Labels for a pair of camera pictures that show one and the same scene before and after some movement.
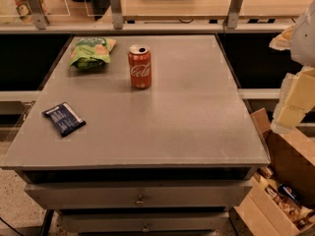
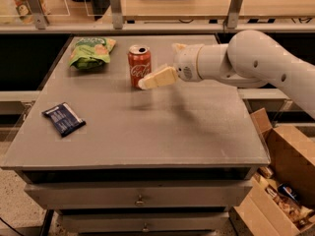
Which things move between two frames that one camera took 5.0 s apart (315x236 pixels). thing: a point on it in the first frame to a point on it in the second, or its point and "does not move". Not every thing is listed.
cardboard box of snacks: (280, 201) does not move
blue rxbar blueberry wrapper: (65, 119) does not move
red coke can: (140, 66) does not move
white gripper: (304, 38) to (186, 64)
